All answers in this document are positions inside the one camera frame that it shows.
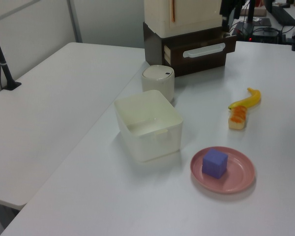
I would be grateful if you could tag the orange shrimp sushi toy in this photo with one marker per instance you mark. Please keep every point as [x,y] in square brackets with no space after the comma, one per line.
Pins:
[238,119]

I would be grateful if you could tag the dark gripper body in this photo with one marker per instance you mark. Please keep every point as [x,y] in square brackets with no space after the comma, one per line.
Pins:
[227,7]

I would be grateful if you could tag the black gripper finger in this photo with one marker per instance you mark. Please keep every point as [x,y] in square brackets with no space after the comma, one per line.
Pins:
[237,12]
[225,21]

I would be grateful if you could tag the dark brown drawer housing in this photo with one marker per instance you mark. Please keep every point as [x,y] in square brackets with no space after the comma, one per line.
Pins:
[152,44]

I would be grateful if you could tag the black camera stand with clamp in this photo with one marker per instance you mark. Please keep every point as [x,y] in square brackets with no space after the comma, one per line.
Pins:
[3,66]

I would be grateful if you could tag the black upright pole stand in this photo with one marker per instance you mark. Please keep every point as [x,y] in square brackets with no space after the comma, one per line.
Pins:
[250,14]

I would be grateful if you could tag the black keyboard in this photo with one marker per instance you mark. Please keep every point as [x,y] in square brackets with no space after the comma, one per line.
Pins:
[284,14]

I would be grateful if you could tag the purple cube block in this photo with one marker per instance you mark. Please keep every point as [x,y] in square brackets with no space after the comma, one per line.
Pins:
[214,163]

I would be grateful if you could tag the cream toy cabinet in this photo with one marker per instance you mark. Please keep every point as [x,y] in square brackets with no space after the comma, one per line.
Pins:
[194,17]

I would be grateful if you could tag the pink round plate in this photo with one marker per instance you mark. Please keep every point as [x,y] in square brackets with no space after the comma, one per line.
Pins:
[238,180]

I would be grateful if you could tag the small white lidded bin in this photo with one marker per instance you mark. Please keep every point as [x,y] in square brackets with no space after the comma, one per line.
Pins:
[159,83]

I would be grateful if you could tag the white open storage box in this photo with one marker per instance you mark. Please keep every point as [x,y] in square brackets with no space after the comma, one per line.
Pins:
[159,145]

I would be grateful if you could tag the yellow toy banana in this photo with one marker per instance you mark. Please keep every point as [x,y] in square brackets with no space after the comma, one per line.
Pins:
[252,99]

